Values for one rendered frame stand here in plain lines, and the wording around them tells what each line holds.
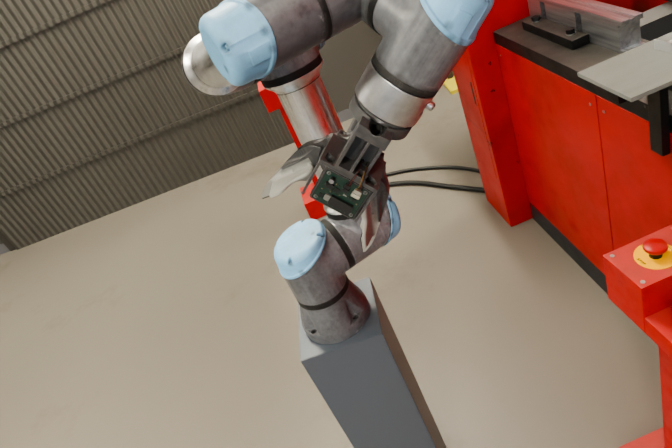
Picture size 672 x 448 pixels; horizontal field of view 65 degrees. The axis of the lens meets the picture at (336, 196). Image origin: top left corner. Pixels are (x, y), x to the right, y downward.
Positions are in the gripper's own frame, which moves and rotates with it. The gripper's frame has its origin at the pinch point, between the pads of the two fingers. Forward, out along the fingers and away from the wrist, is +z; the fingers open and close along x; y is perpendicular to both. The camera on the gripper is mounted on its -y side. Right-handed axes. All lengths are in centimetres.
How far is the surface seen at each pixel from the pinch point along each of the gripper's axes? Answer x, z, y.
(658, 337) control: 65, 4, -21
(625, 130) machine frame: 62, -9, -78
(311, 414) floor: 40, 126, -55
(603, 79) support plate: 42, -20, -61
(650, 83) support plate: 47, -25, -55
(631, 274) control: 57, -1, -28
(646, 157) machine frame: 67, -8, -72
